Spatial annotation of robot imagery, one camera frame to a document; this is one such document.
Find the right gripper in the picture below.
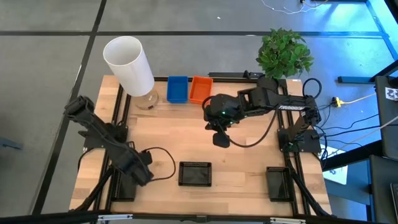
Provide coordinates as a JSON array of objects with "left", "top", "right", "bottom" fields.
[{"left": 203, "top": 94, "right": 246, "bottom": 149}]

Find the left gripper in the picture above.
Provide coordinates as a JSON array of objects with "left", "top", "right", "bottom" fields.
[{"left": 117, "top": 148, "right": 154, "bottom": 187}]

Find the black plastic basket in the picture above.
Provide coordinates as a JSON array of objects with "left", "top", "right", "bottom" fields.
[
  {"left": 111, "top": 166, "right": 139, "bottom": 202},
  {"left": 266, "top": 166, "right": 295, "bottom": 203},
  {"left": 178, "top": 161, "right": 213, "bottom": 187}
]

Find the black flat bar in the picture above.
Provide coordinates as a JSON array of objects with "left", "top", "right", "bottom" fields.
[{"left": 208, "top": 72, "right": 265, "bottom": 78}]

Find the green potted plant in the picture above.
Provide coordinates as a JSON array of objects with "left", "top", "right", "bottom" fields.
[{"left": 255, "top": 27, "right": 315, "bottom": 91}]

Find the white cylindrical cup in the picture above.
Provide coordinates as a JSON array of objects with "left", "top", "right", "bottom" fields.
[{"left": 103, "top": 35, "right": 160, "bottom": 111}]

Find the white paper sheet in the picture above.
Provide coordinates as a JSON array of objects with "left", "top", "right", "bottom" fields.
[{"left": 322, "top": 144, "right": 348, "bottom": 185}]

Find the black metal bar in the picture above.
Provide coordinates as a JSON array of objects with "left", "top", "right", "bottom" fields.
[
  {"left": 337, "top": 60, "right": 398, "bottom": 84},
  {"left": 322, "top": 139, "right": 383, "bottom": 171}
]

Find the grey floor object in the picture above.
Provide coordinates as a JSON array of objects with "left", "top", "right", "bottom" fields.
[{"left": 0, "top": 136, "right": 23, "bottom": 151}]

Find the black desk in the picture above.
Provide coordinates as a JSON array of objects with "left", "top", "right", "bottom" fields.
[{"left": 368, "top": 154, "right": 398, "bottom": 224}]

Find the black cabinet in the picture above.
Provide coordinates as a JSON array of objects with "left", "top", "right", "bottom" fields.
[{"left": 374, "top": 75, "right": 398, "bottom": 161}]

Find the black and white marker tag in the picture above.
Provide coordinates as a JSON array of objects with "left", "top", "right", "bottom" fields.
[{"left": 384, "top": 86, "right": 398, "bottom": 101}]

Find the black left wrist camera cable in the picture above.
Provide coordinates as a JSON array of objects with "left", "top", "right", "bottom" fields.
[{"left": 139, "top": 146, "right": 177, "bottom": 182}]

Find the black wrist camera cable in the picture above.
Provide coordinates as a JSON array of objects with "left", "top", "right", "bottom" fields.
[
  {"left": 139, "top": 146, "right": 177, "bottom": 182},
  {"left": 201, "top": 96, "right": 279, "bottom": 149}
]

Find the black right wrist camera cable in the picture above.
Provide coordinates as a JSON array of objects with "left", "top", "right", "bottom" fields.
[{"left": 201, "top": 96, "right": 279, "bottom": 149}]

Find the silver frame bracket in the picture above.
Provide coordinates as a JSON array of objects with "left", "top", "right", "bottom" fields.
[
  {"left": 96, "top": 213, "right": 134, "bottom": 222},
  {"left": 269, "top": 217, "right": 307, "bottom": 224}
]

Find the black cable conduit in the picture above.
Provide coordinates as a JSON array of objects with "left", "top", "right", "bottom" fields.
[
  {"left": 73, "top": 166, "right": 114, "bottom": 213},
  {"left": 287, "top": 169, "right": 332, "bottom": 218}
]

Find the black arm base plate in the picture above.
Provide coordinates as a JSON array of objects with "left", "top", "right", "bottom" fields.
[
  {"left": 79, "top": 124, "right": 129, "bottom": 150},
  {"left": 278, "top": 128, "right": 322, "bottom": 154}
]

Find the black aluminium table frame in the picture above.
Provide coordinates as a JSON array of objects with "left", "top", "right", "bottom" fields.
[{"left": 0, "top": 74, "right": 398, "bottom": 224}]

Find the black floor cable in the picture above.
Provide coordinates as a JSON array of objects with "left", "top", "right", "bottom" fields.
[
  {"left": 320, "top": 113, "right": 379, "bottom": 131},
  {"left": 323, "top": 124, "right": 382, "bottom": 138}
]

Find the yellow cable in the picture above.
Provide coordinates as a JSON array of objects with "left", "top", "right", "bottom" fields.
[{"left": 340, "top": 92, "right": 377, "bottom": 105}]

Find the grey floor cable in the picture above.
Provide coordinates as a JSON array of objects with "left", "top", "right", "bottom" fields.
[{"left": 326, "top": 116, "right": 398, "bottom": 156}]

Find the white floor cable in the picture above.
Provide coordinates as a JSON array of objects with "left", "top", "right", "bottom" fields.
[{"left": 260, "top": 0, "right": 330, "bottom": 16}]

